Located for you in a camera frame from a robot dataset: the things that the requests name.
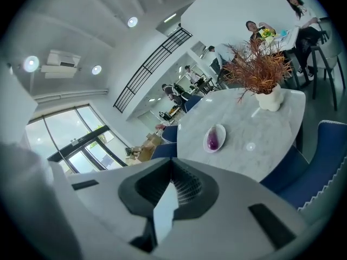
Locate white background table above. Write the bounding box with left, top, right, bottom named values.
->
left=260, top=27, right=300, bottom=53

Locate white oval plate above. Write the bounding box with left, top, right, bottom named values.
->
left=203, top=123, right=227, bottom=153

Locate orange dried plant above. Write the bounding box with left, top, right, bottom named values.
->
left=222, top=38, right=294, bottom=103

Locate purple eggplant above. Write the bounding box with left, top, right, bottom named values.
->
left=207, top=126, right=220, bottom=151

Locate white ceiling air conditioner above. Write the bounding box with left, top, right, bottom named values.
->
left=40, top=49, right=82, bottom=80

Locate white ceiling pipe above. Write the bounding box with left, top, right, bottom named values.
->
left=33, top=88, right=110, bottom=103

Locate black framed glass door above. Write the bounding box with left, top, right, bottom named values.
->
left=25, top=103, right=128, bottom=174

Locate white marble table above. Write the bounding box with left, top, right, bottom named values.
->
left=176, top=87, right=306, bottom=184

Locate grey chair with black legs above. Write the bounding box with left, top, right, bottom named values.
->
left=310, top=23, right=344, bottom=111

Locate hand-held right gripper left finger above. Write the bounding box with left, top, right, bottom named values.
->
left=67, top=157, right=172, bottom=254

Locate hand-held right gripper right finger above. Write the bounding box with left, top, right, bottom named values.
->
left=151, top=157, right=310, bottom=260

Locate pile of cardboard boxes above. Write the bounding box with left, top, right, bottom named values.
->
left=125, top=132, right=164, bottom=164

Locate white bumpy vase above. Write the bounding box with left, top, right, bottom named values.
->
left=255, top=83, right=284, bottom=112

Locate blue chair with white trim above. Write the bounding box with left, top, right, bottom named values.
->
left=259, top=120, right=347, bottom=210

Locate black metal railing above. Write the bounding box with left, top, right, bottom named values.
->
left=113, top=27, right=194, bottom=114

